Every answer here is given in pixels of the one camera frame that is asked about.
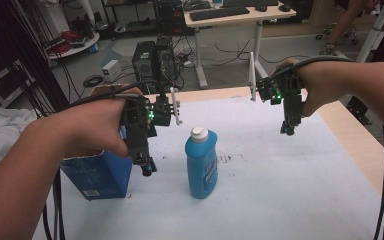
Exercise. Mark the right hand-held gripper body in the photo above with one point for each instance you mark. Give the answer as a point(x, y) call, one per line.
point(285, 91)

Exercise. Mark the person's right hand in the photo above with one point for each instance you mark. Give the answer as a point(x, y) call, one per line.
point(316, 83)

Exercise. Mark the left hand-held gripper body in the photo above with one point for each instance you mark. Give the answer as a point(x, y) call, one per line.
point(136, 133)

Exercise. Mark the person's left hand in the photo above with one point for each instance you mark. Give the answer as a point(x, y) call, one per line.
point(93, 123)

